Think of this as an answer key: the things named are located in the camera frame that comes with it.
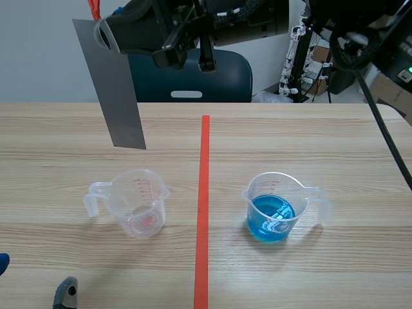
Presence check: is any dark blue chair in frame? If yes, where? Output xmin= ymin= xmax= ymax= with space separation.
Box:
xmin=128 ymin=48 xmax=254 ymax=104

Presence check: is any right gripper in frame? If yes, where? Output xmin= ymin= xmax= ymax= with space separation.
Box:
xmin=94 ymin=0 xmax=290 ymax=75

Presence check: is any black metal rail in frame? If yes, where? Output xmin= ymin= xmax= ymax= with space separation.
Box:
xmin=353 ymin=69 xmax=412 ymax=191

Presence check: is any empty clear plastic beaker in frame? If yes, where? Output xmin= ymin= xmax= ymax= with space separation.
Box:
xmin=82 ymin=169 xmax=171 ymax=239

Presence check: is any brown cardboard box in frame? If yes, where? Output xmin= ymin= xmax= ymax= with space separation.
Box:
xmin=370 ymin=72 xmax=412 ymax=117

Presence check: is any grey metal plate orange strip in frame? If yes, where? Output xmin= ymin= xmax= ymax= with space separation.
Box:
xmin=71 ymin=0 xmax=147 ymax=151

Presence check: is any black corrugated cable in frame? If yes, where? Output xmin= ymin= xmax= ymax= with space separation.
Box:
xmin=328 ymin=17 xmax=389 ymax=71

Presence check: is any black tripod stand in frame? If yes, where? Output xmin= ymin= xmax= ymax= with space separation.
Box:
xmin=295 ymin=15 xmax=334 ymax=104

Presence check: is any clear plastic bag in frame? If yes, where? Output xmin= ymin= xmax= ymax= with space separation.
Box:
xmin=252 ymin=91 xmax=294 ymax=104

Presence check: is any clear beaker with blue liquid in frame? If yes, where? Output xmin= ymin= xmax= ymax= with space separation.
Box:
xmin=241 ymin=172 xmax=332 ymax=244

